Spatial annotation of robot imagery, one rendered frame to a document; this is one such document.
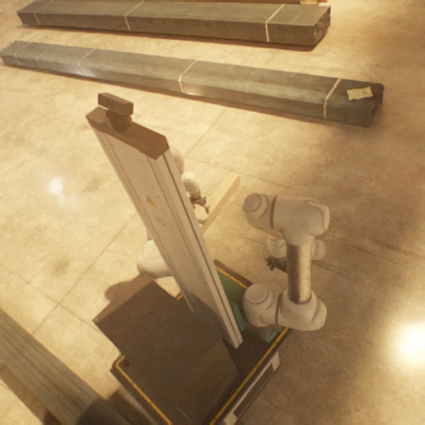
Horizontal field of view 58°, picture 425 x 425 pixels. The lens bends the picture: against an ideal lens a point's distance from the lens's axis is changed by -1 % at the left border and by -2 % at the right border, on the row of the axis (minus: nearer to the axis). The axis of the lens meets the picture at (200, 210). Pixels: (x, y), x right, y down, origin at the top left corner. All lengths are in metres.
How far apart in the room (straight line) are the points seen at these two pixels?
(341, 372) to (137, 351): 1.26
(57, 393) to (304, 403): 1.49
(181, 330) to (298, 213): 0.75
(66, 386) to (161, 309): 1.08
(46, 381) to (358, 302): 2.06
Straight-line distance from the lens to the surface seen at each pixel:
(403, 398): 2.54
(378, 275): 2.83
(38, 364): 2.91
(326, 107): 3.82
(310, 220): 1.42
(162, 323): 1.83
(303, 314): 1.83
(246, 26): 5.31
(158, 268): 2.16
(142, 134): 1.13
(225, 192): 3.22
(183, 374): 1.71
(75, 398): 2.68
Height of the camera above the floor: 2.41
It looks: 47 degrees down
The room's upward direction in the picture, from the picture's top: 20 degrees counter-clockwise
